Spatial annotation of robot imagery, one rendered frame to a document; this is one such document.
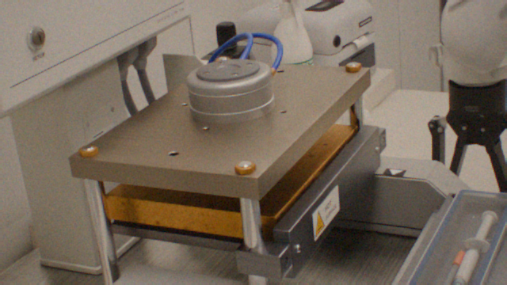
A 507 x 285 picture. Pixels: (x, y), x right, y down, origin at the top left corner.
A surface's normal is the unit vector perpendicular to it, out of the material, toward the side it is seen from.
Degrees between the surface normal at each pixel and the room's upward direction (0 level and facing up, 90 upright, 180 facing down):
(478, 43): 90
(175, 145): 0
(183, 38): 90
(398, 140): 0
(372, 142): 90
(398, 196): 90
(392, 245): 0
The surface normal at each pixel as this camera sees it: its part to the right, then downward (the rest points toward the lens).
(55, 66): 0.90, 0.08
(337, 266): -0.10, -0.92
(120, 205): -0.43, 0.38
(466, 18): -0.73, 0.07
